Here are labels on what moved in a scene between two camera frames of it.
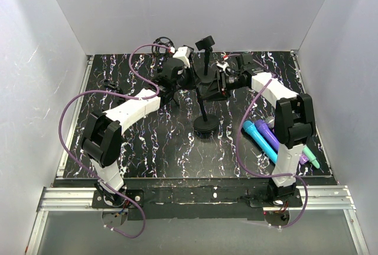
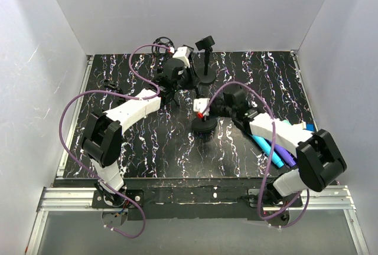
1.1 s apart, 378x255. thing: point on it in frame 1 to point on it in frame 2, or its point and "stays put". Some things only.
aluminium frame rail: (64, 198) stays put
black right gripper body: (221, 77) to (219, 108)
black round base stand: (205, 72) stays put
